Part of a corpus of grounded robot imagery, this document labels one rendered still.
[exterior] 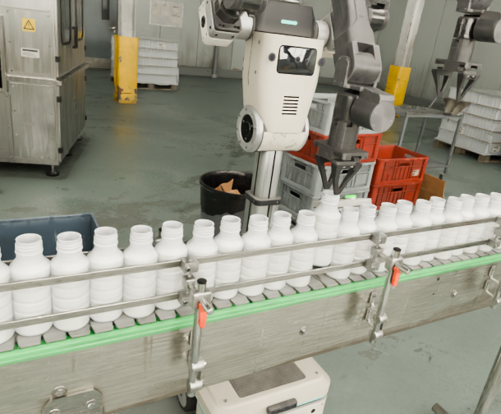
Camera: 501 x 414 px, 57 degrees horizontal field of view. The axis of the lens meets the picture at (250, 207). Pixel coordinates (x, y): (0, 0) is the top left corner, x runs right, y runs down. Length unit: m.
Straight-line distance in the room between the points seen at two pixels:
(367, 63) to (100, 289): 0.62
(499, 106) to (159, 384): 7.30
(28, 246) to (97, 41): 12.22
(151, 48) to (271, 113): 8.82
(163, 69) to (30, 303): 9.73
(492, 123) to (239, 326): 7.18
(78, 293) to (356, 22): 0.69
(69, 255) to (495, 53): 12.32
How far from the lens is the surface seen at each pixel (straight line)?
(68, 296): 0.80
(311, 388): 1.92
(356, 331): 1.17
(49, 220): 1.40
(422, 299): 1.29
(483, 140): 7.97
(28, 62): 4.40
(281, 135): 1.55
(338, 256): 1.04
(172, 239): 0.82
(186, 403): 2.02
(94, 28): 12.89
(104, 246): 0.79
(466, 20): 1.35
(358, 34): 0.93
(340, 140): 0.92
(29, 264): 0.78
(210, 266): 0.86
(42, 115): 4.45
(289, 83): 1.52
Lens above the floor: 1.51
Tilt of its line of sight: 21 degrees down
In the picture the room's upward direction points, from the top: 8 degrees clockwise
